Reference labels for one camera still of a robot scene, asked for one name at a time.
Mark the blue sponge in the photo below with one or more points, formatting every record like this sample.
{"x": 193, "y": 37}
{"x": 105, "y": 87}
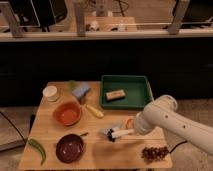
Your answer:
{"x": 81, "y": 90}

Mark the small green cup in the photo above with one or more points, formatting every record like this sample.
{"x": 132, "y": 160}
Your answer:
{"x": 71, "y": 84}

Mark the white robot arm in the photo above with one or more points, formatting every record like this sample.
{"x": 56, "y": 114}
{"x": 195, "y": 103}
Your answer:
{"x": 162, "y": 112}

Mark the green plastic tray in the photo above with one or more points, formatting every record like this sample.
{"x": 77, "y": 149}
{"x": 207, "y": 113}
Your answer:
{"x": 136, "y": 88}

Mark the orange peach toy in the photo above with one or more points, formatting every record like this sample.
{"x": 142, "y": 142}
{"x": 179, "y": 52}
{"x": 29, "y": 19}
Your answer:
{"x": 129, "y": 123}

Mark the tan sponge block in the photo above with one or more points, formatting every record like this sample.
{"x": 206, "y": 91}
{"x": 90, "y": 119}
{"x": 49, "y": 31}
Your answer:
{"x": 116, "y": 94}

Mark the white cup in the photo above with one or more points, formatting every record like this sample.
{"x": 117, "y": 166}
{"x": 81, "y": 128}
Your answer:
{"x": 50, "y": 93}

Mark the white black dish brush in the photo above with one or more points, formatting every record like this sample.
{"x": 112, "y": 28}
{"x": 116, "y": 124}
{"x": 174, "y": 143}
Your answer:
{"x": 116, "y": 132}

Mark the orange bowl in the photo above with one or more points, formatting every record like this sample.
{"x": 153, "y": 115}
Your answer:
{"x": 68, "y": 113}

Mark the green chili pepper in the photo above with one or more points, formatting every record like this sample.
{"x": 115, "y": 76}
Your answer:
{"x": 35, "y": 144}

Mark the dark red grape bunch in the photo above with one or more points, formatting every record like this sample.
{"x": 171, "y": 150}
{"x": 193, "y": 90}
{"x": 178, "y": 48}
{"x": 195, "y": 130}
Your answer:
{"x": 154, "y": 154}

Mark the dark purple bowl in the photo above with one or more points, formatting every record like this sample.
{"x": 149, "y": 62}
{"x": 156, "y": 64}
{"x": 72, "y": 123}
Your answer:
{"x": 70, "y": 148}

